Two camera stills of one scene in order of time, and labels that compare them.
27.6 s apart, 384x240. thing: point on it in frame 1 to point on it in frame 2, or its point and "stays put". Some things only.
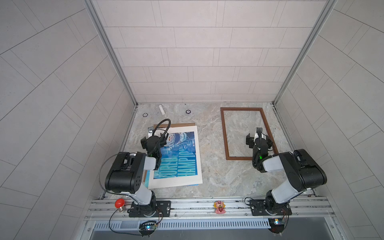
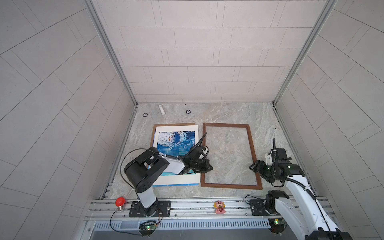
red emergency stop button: [119, 203] stays put
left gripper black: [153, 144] to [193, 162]
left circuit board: [147, 228] stays put
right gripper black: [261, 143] to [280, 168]
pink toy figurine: [219, 205] stays put
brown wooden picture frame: [227, 156] to [258, 186]
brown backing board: [174, 125] stays put
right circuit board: [277, 225] stays put
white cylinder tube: [161, 109] stays put
